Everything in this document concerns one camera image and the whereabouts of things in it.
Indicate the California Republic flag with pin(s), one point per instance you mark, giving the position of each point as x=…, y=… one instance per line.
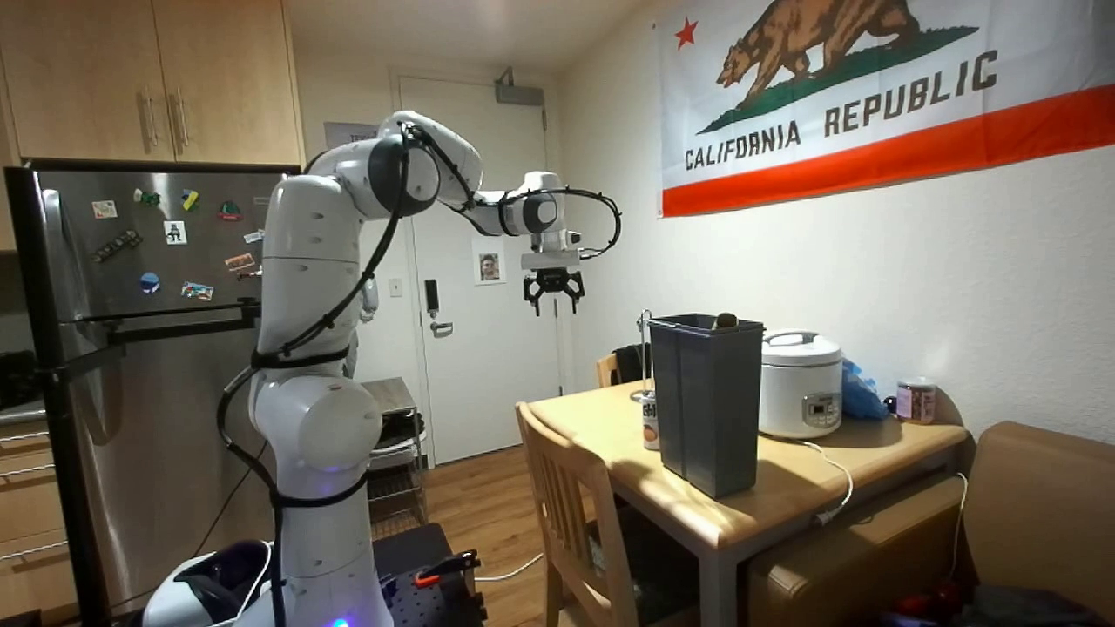
x=884, y=106

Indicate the white rice cooker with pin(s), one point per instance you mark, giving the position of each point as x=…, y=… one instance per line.
x=804, y=389

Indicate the white rectangular fridge magnet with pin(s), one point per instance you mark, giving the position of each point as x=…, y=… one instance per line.
x=104, y=209

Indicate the wooden wall cabinet door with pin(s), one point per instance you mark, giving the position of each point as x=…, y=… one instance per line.
x=72, y=76
x=232, y=76

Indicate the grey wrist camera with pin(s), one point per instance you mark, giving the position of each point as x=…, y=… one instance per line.
x=555, y=249

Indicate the blue round fridge magnet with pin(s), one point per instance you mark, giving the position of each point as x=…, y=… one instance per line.
x=150, y=283

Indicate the dark grey trash bin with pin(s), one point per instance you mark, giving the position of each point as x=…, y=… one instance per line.
x=708, y=404

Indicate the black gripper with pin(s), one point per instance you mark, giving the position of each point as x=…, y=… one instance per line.
x=550, y=281

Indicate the wooden drawer cabinet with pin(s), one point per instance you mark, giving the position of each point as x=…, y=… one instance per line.
x=34, y=523

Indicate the white square fridge magnet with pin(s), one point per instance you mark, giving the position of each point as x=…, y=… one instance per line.
x=176, y=232

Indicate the white door with keypad lock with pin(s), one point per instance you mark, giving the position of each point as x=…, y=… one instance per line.
x=488, y=371

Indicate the black base platform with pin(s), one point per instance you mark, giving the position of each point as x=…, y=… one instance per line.
x=430, y=592

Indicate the light wooden table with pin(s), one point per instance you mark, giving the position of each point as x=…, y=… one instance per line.
x=766, y=489

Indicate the wooden chair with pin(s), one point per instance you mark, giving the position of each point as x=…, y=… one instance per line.
x=606, y=371
x=576, y=523

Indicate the stainless steel refrigerator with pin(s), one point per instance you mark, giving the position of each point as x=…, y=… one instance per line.
x=150, y=439

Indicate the black bar across refrigerator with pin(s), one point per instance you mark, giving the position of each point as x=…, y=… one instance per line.
x=176, y=324

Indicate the pink fridge magnet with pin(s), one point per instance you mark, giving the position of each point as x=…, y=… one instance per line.
x=240, y=264

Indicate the grey door closer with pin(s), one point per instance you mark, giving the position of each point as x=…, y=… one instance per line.
x=521, y=87

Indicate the black clothes pile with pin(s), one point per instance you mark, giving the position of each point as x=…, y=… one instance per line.
x=1022, y=610

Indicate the brown sofa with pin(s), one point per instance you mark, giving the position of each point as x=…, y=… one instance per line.
x=1046, y=510

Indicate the yellow fridge magnet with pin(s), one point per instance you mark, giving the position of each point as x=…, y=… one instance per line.
x=189, y=200

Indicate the blue cloth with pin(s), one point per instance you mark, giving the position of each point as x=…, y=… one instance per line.
x=861, y=393

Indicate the dark long fridge magnet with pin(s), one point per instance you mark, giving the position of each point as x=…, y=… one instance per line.
x=117, y=245

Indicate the white drink can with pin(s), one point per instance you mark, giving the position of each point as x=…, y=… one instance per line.
x=648, y=424

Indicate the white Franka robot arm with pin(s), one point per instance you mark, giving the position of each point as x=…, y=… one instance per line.
x=308, y=431

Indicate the white wall light switch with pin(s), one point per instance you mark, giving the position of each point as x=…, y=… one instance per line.
x=394, y=286

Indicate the orange black clamp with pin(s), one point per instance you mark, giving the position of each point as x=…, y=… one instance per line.
x=448, y=570

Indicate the black keypad door lock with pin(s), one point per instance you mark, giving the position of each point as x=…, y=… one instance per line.
x=432, y=301

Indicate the oval fridge magnet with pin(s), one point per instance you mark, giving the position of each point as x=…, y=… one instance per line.
x=196, y=290

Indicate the red round fridge magnet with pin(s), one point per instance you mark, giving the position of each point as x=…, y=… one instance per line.
x=232, y=209

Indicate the small paper notice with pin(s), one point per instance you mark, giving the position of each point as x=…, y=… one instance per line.
x=488, y=267

